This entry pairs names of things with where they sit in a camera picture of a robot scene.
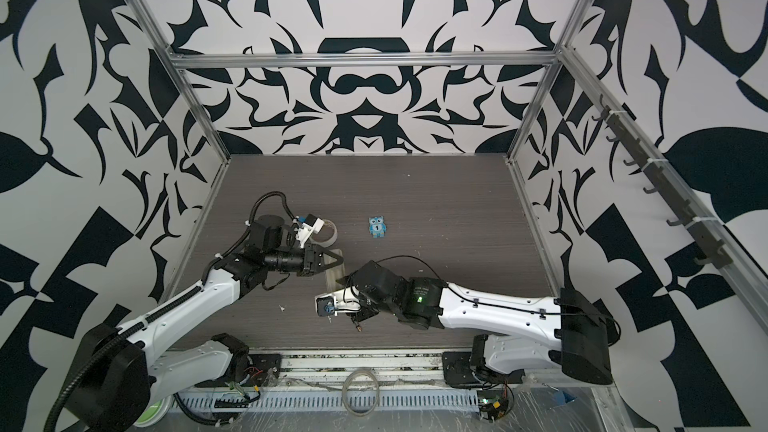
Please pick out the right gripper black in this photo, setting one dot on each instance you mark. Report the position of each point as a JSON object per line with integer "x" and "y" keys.
{"x": 353, "y": 278}

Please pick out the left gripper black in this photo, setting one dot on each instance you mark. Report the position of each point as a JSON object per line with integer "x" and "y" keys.
{"x": 312, "y": 260}

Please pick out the white remote control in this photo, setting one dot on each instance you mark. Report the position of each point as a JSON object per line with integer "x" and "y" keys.
{"x": 336, "y": 271}

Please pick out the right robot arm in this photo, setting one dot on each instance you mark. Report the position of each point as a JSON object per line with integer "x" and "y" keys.
{"x": 517, "y": 333}

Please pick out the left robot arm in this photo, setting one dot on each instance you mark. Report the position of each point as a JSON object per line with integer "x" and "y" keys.
{"x": 116, "y": 374}

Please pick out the roll of clear tape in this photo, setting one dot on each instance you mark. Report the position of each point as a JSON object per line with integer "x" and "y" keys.
{"x": 327, "y": 236}

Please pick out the blue owl toy block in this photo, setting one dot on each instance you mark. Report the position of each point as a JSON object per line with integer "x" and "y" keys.
{"x": 377, "y": 227}

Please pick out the small electronics board green LED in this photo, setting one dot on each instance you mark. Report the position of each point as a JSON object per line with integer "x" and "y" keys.
{"x": 492, "y": 408}

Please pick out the blue tape piece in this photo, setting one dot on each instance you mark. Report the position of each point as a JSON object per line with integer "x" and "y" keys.
{"x": 562, "y": 398}

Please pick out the green push button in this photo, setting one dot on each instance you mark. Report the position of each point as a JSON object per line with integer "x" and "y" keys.
{"x": 154, "y": 413}

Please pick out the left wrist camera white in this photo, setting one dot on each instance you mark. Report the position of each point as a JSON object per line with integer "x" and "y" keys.
{"x": 307, "y": 227}

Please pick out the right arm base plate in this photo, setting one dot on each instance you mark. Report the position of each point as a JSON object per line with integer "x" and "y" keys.
{"x": 458, "y": 372}

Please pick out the white slotted cable duct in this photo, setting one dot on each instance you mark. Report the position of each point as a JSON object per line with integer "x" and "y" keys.
{"x": 332, "y": 401}

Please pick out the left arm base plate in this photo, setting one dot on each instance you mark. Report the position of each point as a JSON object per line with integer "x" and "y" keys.
{"x": 262, "y": 370}

